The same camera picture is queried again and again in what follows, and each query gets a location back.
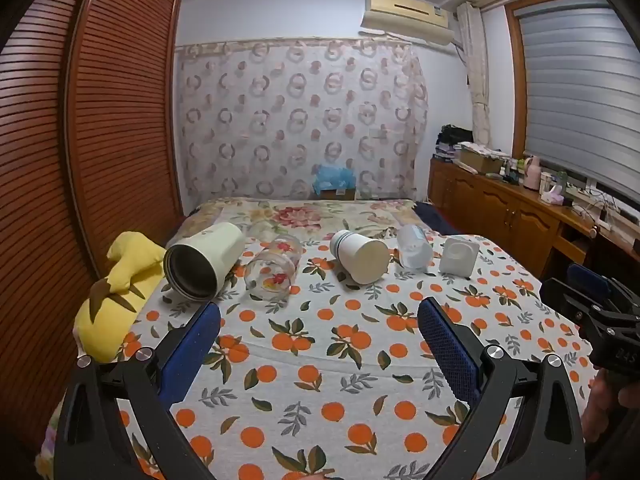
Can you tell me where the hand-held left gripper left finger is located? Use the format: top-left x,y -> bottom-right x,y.
54,302 -> 222,480

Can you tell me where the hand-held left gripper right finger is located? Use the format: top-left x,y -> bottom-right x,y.
417,297 -> 586,480

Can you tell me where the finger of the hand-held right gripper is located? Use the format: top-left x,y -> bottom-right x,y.
541,277 -> 603,328
566,262 -> 640,311

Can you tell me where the cream steel tumbler cup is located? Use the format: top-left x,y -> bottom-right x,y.
163,222 -> 246,304

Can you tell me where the white square cup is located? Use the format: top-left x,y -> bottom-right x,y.
439,237 -> 479,279

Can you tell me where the clear plastic cup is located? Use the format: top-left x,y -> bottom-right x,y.
397,224 -> 432,269

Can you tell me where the clear printed glass cup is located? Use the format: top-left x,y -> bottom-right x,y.
244,234 -> 304,304

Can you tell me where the white ribbed cup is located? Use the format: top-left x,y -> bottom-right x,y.
329,229 -> 391,284

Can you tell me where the person's right hand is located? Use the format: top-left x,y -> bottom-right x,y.
582,370 -> 628,443

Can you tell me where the white power strip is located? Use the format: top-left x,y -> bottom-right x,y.
571,204 -> 612,231

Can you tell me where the yellow plush toy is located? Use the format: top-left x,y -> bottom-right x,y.
74,231 -> 169,364

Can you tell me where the wooden cabinet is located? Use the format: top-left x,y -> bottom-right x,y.
427,157 -> 640,281

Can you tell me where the pink thermos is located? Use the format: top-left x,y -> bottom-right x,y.
522,155 -> 542,186

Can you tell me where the orange fruit print blanket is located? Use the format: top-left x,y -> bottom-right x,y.
37,236 -> 608,480

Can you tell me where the dark blue cloth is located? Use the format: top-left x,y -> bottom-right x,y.
414,202 -> 453,237

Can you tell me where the open cardboard box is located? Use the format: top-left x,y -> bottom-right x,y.
457,142 -> 504,175

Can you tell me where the floral bedsheet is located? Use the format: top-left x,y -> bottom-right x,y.
172,197 -> 451,261

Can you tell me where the grey window blind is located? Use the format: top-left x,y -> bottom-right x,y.
515,0 -> 640,196

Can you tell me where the pile of dark clothes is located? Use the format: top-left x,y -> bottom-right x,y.
435,124 -> 474,162

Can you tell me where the blue plastic bag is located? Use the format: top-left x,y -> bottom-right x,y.
312,163 -> 357,192

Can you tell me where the patterned side curtain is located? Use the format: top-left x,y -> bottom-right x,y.
456,2 -> 494,149

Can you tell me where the wooden louvered wardrobe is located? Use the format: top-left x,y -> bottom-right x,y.
0,0 -> 184,463

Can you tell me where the cream air conditioner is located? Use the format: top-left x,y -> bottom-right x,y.
360,0 -> 456,44

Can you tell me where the wooden window frame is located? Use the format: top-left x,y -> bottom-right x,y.
503,0 -> 616,162

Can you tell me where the ring print wall cloth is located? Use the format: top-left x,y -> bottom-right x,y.
174,39 -> 429,204

